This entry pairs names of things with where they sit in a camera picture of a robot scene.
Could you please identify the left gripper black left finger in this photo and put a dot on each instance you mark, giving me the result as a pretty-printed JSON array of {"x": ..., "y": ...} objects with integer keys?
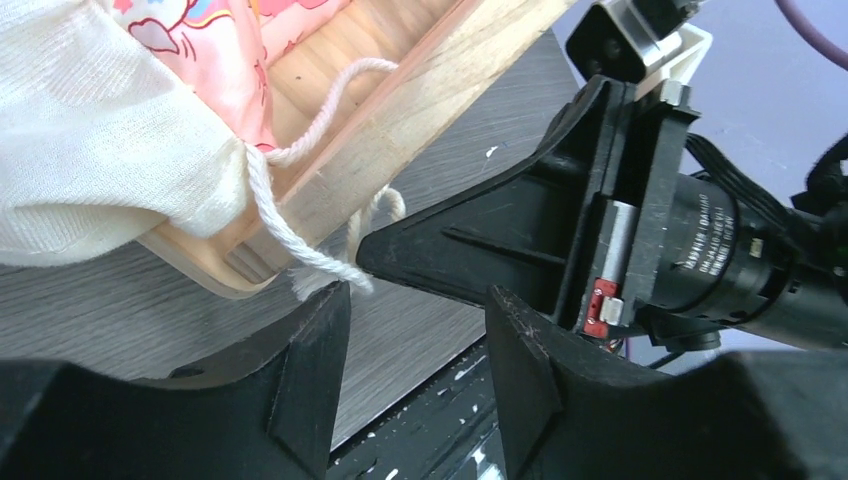
[{"x": 261, "y": 408}]

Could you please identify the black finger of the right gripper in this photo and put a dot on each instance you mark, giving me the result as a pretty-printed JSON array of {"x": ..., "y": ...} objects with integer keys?
[{"x": 547, "y": 229}]

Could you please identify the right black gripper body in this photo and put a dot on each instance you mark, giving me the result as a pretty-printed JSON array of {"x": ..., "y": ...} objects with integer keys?
[{"x": 640, "y": 183}]

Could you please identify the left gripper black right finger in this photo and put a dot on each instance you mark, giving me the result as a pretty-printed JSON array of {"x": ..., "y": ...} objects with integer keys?
[{"x": 568, "y": 409}]

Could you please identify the wooden slatted pet bed frame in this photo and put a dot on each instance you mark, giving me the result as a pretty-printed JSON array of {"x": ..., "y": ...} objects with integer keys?
[{"x": 447, "y": 52}]

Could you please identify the pink printed cushion with ties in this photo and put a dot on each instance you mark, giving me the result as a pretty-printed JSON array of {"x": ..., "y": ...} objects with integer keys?
[{"x": 117, "y": 116}]

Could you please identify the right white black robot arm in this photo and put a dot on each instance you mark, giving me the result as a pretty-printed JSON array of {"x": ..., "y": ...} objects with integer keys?
[{"x": 734, "y": 257}]

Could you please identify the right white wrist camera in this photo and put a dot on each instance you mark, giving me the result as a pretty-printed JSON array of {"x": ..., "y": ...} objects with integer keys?
[{"x": 642, "y": 42}]

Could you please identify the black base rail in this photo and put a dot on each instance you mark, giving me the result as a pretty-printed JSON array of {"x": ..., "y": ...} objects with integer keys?
[{"x": 446, "y": 428}]

